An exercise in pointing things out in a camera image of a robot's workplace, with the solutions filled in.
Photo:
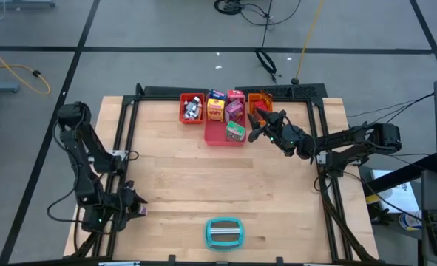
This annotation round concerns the red plastic basket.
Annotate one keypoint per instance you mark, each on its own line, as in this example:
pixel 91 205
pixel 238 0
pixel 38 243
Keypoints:
pixel 182 118

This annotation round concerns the orange taco seasoning packet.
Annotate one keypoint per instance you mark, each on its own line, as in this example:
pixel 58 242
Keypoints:
pixel 265 97

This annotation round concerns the grey furniture base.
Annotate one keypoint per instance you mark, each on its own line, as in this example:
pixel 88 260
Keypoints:
pixel 18 3
pixel 0 87

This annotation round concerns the black desk bar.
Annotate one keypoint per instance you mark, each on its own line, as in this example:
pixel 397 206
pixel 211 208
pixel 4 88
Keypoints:
pixel 399 175

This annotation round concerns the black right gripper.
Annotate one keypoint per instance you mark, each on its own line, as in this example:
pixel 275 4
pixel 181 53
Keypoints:
pixel 290 138

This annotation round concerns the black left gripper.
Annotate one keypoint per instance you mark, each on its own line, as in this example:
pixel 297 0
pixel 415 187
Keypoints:
pixel 105 214

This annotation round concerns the black dropper bottle white cap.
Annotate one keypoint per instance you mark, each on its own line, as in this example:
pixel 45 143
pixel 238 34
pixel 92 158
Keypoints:
pixel 187 115
pixel 196 115
pixel 197 99

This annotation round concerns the purple Raisin Bran cereal box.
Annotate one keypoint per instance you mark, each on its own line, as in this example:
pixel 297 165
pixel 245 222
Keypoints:
pixel 234 111

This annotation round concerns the red plastic tray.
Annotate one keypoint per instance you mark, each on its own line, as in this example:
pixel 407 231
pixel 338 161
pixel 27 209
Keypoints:
pixel 214 134

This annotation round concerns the orange plastic basket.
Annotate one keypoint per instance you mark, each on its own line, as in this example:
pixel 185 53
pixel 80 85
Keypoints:
pixel 251 105

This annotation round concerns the silver mounting bracket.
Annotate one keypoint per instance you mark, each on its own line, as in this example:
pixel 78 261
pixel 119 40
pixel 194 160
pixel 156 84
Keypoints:
pixel 321 158
pixel 116 153

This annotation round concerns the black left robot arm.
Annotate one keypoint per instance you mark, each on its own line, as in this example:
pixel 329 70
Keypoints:
pixel 75 114

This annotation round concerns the white paper sheet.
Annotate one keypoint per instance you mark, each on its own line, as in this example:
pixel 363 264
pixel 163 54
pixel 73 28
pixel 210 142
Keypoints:
pixel 395 192

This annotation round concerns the steel box grater teal base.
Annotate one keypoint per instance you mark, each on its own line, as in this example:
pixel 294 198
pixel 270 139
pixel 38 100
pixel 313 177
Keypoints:
pixel 223 225

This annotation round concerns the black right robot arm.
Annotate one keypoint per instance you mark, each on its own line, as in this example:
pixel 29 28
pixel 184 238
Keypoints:
pixel 358 138

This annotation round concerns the yellow Corn Pops cereal box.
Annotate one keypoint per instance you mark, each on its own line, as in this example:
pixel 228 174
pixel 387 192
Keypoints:
pixel 215 109

